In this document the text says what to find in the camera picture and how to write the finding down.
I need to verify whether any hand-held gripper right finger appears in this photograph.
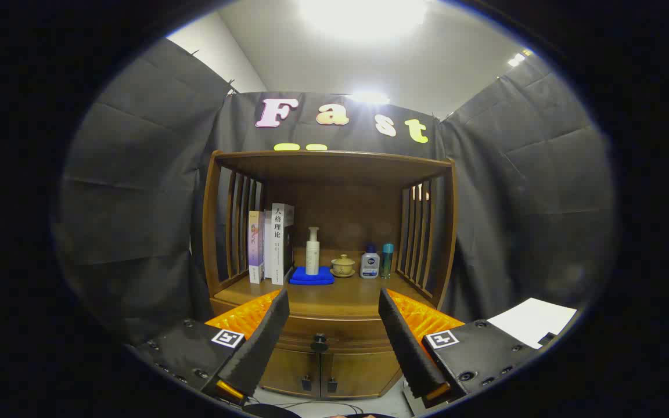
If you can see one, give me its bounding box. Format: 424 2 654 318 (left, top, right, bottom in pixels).
377 288 544 410

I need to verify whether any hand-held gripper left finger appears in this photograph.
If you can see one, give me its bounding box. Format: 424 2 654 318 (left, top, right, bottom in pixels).
137 288 291 407

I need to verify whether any brown wooden drawer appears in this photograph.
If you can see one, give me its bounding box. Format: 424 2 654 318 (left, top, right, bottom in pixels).
274 315 396 354

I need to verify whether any wooden cabinet door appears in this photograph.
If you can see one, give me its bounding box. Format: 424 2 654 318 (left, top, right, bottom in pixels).
321 351 403 401
259 347 321 399

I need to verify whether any wooden countertop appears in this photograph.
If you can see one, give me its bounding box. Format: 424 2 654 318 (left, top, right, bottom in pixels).
214 264 437 318

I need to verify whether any brown wooden cabinet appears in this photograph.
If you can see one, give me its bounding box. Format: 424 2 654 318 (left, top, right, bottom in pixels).
202 150 457 401

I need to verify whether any blue folded cloth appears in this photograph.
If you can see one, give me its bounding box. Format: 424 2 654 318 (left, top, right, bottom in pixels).
289 266 335 286

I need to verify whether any white blue-capped pump bottle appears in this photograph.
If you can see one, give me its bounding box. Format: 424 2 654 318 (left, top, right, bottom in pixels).
360 244 380 279

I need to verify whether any purple book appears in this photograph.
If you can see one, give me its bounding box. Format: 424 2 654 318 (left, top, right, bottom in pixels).
247 210 265 284

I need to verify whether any thin white book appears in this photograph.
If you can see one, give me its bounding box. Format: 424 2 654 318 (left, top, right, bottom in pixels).
264 210 273 279

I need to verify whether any beige lidded teacup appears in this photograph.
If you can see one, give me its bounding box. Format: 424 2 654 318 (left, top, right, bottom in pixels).
330 254 357 278

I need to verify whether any thick white book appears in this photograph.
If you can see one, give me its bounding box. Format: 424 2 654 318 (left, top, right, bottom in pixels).
271 203 295 286

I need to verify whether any tall white pump bottle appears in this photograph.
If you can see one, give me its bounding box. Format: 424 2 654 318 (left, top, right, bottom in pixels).
305 226 321 276

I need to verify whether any large ceiling light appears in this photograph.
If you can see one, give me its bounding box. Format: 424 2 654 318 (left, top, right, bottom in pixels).
298 0 428 41

